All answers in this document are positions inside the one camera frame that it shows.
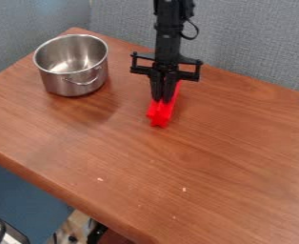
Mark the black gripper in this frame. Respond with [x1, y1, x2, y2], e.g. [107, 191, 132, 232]
[131, 30, 203, 103]

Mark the red plastic block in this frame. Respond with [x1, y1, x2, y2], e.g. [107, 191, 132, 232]
[147, 82, 182, 128]

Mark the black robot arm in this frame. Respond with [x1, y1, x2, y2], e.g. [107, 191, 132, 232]
[131, 0, 204, 103]

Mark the stainless steel pot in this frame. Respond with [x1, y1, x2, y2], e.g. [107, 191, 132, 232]
[34, 34, 110, 97]

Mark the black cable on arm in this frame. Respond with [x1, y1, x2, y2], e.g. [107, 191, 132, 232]
[180, 18, 202, 41]

